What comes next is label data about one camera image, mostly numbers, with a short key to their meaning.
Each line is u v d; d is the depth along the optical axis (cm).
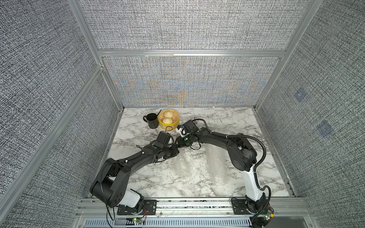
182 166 82
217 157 82
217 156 82
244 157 54
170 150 78
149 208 74
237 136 57
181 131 87
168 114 107
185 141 84
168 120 103
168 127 103
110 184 43
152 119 101
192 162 90
